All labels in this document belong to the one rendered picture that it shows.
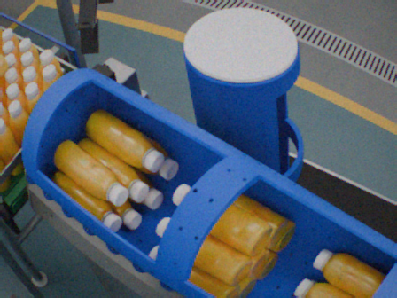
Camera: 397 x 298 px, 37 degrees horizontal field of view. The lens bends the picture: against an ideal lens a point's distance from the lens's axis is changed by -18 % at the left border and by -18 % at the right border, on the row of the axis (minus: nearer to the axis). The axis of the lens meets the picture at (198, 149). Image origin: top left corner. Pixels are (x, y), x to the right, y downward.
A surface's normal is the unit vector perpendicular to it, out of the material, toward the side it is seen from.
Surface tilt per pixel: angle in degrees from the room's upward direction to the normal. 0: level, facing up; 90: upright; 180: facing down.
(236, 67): 0
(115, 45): 0
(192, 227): 29
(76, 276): 0
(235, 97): 90
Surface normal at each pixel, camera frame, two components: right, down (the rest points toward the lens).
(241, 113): -0.15, 0.80
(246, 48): -0.11, -0.60
